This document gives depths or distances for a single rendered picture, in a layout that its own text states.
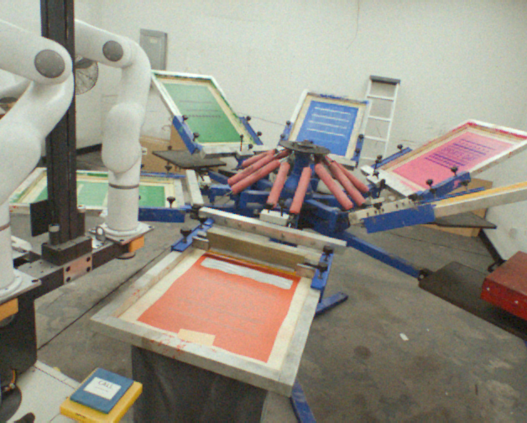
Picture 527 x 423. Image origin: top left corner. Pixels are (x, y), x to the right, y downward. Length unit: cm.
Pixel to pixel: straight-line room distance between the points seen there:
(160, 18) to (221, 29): 93
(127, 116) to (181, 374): 77
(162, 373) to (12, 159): 77
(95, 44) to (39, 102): 29
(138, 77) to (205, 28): 483
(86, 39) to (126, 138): 27
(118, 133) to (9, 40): 41
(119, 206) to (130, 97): 34
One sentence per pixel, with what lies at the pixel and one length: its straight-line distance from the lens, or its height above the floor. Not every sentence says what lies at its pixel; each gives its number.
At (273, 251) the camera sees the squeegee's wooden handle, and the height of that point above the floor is 105.
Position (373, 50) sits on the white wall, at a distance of 554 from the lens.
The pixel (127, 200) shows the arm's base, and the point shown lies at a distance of 133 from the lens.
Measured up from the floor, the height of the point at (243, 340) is 95.
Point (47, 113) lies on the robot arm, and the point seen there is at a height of 156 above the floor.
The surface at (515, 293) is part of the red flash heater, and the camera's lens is 168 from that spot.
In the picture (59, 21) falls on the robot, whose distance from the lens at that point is 112.
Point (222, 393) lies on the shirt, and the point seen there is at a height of 79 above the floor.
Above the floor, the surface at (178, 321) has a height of 95.
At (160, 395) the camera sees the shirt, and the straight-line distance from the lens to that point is 144.
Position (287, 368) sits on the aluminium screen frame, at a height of 99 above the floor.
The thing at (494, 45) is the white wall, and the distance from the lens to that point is 567.
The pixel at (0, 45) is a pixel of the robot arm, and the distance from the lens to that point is 90.
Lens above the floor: 172
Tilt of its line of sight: 19 degrees down
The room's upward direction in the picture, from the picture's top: 9 degrees clockwise
